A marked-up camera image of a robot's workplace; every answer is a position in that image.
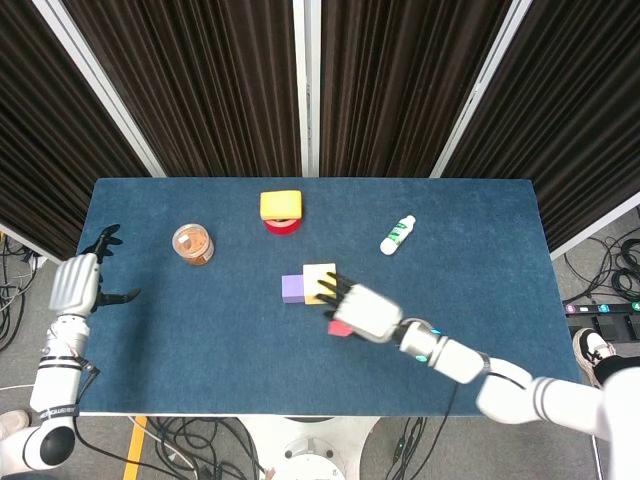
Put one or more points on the white frame post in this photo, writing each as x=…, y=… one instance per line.
x=306, y=85
x=480, y=95
x=100, y=85

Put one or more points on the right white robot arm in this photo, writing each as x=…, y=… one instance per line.
x=515, y=395

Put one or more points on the yellow sponge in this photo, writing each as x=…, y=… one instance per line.
x=281, y=204

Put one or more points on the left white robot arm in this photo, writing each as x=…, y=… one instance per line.
x=55, y=390

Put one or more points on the blue table mat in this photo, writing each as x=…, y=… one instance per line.
x=200, y=350

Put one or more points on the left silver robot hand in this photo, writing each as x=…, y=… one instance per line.
x=75, y=285

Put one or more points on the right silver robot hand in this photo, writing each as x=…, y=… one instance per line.
x=367, y=315

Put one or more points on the purple cube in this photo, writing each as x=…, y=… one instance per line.
x=292, y=287

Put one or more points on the black trouser leg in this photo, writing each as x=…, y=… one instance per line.
x=622, y=367

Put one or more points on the dark brown curtain panel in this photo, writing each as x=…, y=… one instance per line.
x=575, y=125
x=45, y=150
x=400, y=85
x=200, y=85

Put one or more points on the black foot pedals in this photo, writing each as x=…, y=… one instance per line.
x=612, y=327

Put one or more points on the white bottle green label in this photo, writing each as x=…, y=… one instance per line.
x=397, y=235

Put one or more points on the small red cube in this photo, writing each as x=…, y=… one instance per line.
x=337, y=329

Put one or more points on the yellow floor tape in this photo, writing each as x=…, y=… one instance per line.
x=134, y=450

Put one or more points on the white black sneaker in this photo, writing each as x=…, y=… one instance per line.
x=590, y=350

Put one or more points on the clear jar orange contents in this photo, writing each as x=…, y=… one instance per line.
x=192, y=245

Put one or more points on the large yellow cube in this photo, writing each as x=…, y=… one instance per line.
x=315, y=277

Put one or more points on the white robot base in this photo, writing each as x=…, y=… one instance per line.
x=310, y=450

